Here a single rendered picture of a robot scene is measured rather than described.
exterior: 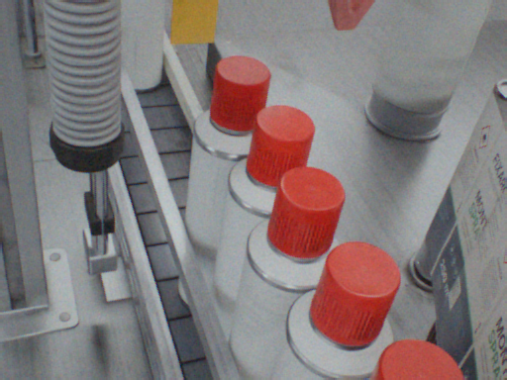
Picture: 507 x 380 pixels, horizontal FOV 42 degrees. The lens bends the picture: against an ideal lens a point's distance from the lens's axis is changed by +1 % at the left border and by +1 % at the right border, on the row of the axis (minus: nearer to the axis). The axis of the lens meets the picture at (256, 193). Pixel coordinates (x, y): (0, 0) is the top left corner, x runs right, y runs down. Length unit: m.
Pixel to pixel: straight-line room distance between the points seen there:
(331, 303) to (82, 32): 0.15
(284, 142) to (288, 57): 0.48
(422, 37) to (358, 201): 0.17
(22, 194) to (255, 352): 0.20
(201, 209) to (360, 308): 0.18
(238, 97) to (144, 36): 0.32
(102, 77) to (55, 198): 0.39
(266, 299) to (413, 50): 0.39
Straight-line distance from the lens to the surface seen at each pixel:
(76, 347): 0.56
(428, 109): 0.71
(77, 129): 0.31
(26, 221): 0.50
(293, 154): 0.35
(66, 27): 0.28
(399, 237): 0.61
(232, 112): 0.39
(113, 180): 0.61
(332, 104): 0.75
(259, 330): 0.36
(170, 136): 0.66
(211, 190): 0.42
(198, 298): 0.42
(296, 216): 0.31
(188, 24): 0.44
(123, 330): 0.56
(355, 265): 0.29
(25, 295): 0.56
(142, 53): 0.69
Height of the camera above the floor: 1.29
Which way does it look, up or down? 42 degrees down
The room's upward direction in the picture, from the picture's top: 11 degrees clockwise
